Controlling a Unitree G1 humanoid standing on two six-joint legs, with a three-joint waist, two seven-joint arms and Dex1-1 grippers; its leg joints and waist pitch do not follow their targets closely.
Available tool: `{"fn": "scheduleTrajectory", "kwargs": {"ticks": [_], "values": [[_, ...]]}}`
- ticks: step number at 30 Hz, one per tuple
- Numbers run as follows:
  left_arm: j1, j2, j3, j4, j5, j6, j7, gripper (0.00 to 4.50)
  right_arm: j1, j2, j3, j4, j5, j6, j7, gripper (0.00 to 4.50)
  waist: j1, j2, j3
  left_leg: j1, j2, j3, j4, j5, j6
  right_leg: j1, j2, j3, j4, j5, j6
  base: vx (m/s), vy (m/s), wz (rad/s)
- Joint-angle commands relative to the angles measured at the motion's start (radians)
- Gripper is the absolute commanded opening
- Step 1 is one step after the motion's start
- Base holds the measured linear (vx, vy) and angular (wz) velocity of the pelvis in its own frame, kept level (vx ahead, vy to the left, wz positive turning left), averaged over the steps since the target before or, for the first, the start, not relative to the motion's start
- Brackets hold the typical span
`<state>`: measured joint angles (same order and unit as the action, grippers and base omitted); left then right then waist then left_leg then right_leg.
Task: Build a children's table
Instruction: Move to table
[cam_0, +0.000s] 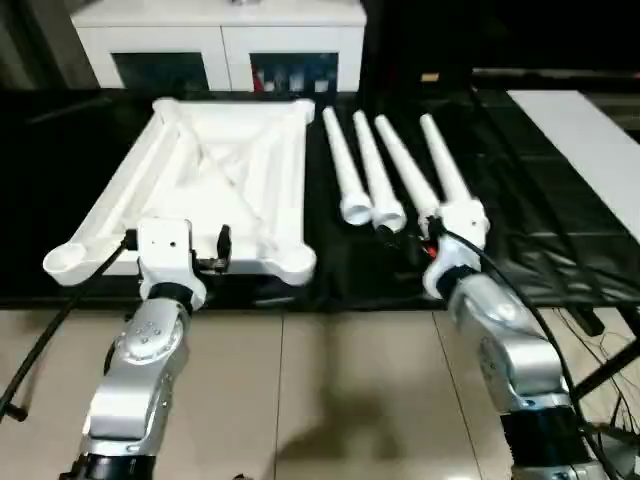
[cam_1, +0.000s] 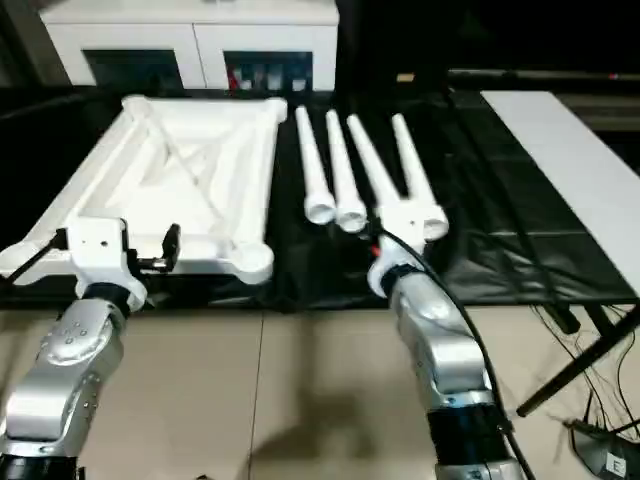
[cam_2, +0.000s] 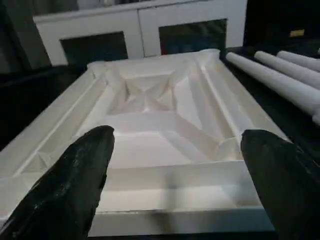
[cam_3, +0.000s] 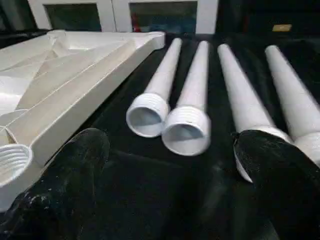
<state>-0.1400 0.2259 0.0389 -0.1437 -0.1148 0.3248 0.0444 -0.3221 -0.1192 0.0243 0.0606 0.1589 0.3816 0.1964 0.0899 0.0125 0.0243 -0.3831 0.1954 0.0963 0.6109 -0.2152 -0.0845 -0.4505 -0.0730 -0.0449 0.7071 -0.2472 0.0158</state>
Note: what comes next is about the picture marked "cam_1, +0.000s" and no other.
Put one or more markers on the white plastic table top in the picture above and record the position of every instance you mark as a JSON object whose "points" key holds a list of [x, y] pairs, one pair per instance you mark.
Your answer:
{"points": [[190, 170]]}

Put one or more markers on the white plastic table leg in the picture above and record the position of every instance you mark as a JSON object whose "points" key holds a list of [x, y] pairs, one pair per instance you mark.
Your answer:
{"points": [[412, 160], [366, 150], [342, 165], [312, 160]]}

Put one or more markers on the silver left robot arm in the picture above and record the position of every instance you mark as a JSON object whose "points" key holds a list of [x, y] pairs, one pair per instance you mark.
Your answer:
{"points": [[65, 370]]}

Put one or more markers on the black work mat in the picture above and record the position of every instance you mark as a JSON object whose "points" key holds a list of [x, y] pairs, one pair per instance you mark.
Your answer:
{"points": [[480, 220]]}

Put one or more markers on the small yellow box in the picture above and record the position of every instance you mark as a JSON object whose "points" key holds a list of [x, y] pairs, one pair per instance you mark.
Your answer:
{"points": [[406, 77]]}

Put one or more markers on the red bottle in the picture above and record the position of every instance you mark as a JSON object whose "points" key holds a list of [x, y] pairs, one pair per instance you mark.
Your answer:
{"points": [[234, 80]]}

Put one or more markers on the white side table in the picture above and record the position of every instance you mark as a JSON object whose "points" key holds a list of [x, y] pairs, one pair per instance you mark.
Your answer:
{"points": [[570, 170]]}

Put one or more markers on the black stand leg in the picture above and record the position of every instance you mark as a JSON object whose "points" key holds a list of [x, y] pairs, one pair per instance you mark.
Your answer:
{"points": [[575, 360]]}

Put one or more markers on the white cabinet with glass doors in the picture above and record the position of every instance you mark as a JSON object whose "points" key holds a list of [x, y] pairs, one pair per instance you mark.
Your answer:
{"points": [[200, 15]]}

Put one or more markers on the grey power box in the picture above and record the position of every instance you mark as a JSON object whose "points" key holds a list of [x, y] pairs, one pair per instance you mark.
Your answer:
{"points": [[610, 455]]}

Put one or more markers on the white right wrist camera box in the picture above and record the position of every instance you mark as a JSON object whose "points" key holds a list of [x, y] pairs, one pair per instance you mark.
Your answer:
{"points": [[400, 225]]}

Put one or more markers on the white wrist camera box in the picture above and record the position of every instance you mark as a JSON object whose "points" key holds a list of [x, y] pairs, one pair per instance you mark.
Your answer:
{"points": [[98, 250], [400, 225]]}

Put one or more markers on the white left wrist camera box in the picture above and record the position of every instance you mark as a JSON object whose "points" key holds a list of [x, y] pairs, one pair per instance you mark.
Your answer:
{"points": [[98, 250]]}

